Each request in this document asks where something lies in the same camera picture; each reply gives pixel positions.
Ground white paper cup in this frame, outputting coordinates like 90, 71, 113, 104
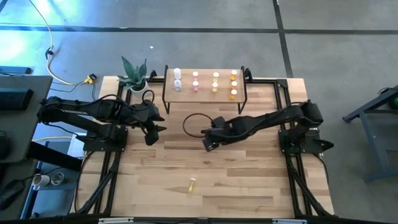
32, 174, 50, 187

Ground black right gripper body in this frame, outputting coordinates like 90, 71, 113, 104
201, 116, 233, 152

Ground clear glass cup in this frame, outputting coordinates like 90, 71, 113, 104
50, 172, 65, 186

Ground black flat bar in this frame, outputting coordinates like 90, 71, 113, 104
0, 65, 33, 75

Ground yellow power cable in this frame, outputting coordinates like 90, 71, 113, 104
28, 0, 91, 86

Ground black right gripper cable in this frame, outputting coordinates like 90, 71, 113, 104
182, 113, 215, 139

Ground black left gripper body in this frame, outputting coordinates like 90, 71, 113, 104
136, 105, 161, 146

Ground wooden shelf black metal legs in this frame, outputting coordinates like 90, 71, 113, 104
162, 64, 249, 115

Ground dark grey desk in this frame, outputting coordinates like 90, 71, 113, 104
0, 75, 53, 164

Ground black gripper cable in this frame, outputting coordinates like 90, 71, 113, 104
182, 113, 215, 139
102, 89, 155, 110

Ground silver metal bracket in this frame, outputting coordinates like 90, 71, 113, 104
98, 217, 134, 224
272, 218, 308, 224

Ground snake plant in white pot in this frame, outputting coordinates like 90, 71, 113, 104
117, 55, 150, 96

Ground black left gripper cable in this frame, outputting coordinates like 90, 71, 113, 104
102, 89, 155, 110

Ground white box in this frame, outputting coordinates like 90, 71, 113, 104
67, 133, 86, 158

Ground yellow black power plug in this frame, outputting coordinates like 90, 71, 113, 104
83, 73, 98, 85

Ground black rectangular box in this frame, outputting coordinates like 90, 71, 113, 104
0, 88, 34, 110

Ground black aluminium table frame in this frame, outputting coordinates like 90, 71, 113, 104
70, 67, 335, 218

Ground black desk leg beam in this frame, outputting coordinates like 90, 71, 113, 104
26, 141, 83, 171

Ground grey metal stand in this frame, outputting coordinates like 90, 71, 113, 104
341, 85, 398, 184

